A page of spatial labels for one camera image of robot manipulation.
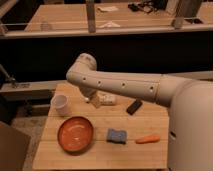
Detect white plastic bottle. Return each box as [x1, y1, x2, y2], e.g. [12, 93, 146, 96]
[85, 94, 116, 106]

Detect clear plastic cup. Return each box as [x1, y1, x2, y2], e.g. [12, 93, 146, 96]
[40, 21, 51, 31]

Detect grey metal post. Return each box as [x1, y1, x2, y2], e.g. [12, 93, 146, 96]
[171, 0, 203, 29]
[86, 0, 96, 33]

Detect white paper sheet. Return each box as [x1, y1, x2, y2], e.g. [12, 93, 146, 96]
[97, 6, 119, 12]

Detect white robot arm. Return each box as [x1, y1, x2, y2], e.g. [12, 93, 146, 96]
[66, 53, 213, 171]

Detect black rectangular block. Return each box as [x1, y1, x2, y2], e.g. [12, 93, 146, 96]
[126, 99, 142, 115]

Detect white ceramic cup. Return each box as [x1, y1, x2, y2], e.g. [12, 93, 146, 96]
[51, 94, 69, 116]

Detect black cables on far table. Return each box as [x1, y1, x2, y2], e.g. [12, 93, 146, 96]
[127, 0, 169, 14]

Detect orange bowl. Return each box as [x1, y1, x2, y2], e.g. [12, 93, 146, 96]
[57, 116, 94, 153]

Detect orange carrot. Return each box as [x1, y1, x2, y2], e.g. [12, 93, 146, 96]
[135, 134, 160, 144]

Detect grey metal post right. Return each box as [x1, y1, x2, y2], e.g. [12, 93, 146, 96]
[171, 0, 203, 29]

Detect blue sponge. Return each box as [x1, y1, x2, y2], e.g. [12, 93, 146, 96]
[106, 129, 127, 144]

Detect white crumpled paper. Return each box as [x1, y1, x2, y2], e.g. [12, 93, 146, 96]
[98, 21, 121, 28]

